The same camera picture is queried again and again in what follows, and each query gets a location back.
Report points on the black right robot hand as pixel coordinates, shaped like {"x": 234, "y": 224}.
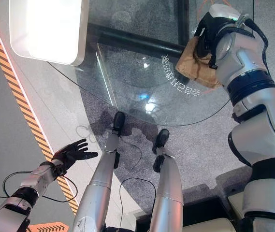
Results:
{"x": 206, "y": 36}

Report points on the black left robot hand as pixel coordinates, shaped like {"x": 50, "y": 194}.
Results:
{"x": 72, "y": 152}

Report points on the tan cleaning cloth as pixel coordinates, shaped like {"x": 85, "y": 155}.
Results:
{"x": 192, "y": 65}

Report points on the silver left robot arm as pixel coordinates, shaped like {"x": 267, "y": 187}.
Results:
{"x": 9, "y": 212}

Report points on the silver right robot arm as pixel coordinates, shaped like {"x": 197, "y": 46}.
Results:
{"x": 260, "y": 125}

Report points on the white plastic basket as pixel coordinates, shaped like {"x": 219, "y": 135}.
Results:
{"x": 45, "y": 29}

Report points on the silver left robot leg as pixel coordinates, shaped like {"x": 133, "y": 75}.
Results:
{"x": 96, "y": 188}

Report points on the silver robot leg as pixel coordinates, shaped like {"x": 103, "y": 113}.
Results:
{"x": 167, "y": 193}
{"x": 96, "y": 188}

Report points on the dark left robot foot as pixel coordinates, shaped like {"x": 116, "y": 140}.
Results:
{"x": 119, "y": 120}

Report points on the dark robot foot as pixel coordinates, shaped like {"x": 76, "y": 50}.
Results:
{"x": 119, "y": 120}
{"x": 161, "y": 139}

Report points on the orange black hazard tape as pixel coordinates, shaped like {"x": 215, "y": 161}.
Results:
{"x": 18, "y": 96}

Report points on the dark right robot foot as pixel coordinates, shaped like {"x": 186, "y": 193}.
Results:
{"x": 161, "y": 139}

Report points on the silver right robot leg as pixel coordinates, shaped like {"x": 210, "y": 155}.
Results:
{"x": 167, "y": 193}

